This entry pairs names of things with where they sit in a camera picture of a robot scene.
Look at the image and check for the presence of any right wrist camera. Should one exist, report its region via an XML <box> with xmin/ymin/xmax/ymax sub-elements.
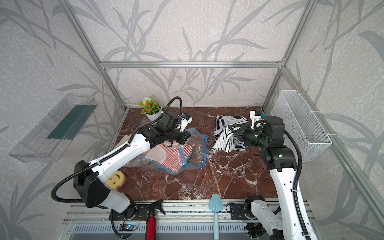
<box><xmin>250</xmin><ymin>111</ymin><xmax>266</xmax><ymax>130</ymax></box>

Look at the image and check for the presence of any clear plastic wall shelf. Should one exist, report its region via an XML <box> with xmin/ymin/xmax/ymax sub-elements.
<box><xmin>9</xmin><ymin>94</ymin><xmax>97</xmax><ymax>163</ymax></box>

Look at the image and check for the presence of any red spray bottle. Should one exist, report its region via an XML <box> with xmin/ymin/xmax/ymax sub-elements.
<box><xmin>145</xmin><ymin>200</ymin><xmax>167</xmax><ymax>240</ymax></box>

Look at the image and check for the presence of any solid green garment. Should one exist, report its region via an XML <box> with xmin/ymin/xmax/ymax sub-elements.
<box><xmin>176</xmin><ymin>153</ymin><xmax>194</xmax><ymax>175</ymax></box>

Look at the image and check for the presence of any clear vacuum bag blue zipper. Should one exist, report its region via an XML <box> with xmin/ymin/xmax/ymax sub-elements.
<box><xmin>125</xmin><ymin>129</ymin><xmax>209</xmax><ymax>175</ymax></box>

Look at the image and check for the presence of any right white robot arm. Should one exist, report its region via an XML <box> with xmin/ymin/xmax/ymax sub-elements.
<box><xmin>229</xmin><ymin>116</ymin><xmax>318</xmax><ymax>240</ymax></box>

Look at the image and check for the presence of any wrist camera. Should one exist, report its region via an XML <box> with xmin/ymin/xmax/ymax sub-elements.
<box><xmin>250</xmin><ymin>111</ymin><xmax>266</xmax><ymax>130</ymax></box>
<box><xmin>179</xmin><ymin>113</ymin><xmax>193</xmax><ymax>133</ymax></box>

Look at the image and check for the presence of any yellow smiley sponge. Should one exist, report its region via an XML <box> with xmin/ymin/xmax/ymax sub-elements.
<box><xmin>105</xmin><ymin>171</ymin><xmax>126</xmax><ymax>190</ymax></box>

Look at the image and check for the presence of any light blue garden trowel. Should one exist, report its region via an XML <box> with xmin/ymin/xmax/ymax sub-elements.
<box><xmin>209</xmin><ymin>194</ymin><xmax>224</xmax><ymax>240</ymax></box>

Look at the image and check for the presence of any red striped garment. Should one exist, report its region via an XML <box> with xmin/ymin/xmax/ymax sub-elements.
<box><xmin>143</xmin><ymin>141</ymin><xmax>193</xmax><ymax>175</ymax></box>

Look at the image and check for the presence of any white pot with plant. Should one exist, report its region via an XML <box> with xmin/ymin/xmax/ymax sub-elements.
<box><xmin>138</xmin><ymin>95</ymin><xmax>162</xmax><ymax>121</ymax></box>

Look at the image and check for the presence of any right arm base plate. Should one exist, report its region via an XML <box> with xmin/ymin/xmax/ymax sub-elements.
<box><xmin>226</xmin><ymin>203</ymin><xmax>254</xmax><ymax>221</ymax></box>

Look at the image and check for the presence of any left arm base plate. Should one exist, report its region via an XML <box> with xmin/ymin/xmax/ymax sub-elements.
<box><xmin>109</xmin><ymin>204</ymin><xmax>150</xmax><ymax>222</ymax></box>

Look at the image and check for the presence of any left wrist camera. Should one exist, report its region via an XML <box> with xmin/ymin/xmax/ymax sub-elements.
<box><xmin>179</xmin><ymin>113</ymin><xmax>193</xmax><ymax>133</ymax></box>

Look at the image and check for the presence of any black striped garment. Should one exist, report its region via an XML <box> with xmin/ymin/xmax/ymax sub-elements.
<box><xmin>211</xmin><ymin>115</ymin><xmax>250</xmax><ymax>154</ymax></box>

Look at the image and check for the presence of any white wire wall basket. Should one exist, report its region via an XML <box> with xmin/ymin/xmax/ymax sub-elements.
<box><xmin>272</xmin><ymin>90</ymin><xmax>332</xmax><ymax>162</ymax></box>

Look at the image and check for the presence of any aluminium cage frame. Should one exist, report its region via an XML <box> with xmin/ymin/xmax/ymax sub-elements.
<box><xmin>53</xmin><ymin>0</ymin><xmax>384</xmax><ymax>240</ymax></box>

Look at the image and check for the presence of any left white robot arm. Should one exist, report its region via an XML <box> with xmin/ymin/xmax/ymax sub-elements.
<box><xmin>51</xmin><ymin>112</ymin><xmax>193</xmax><ymax>214</ymax></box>

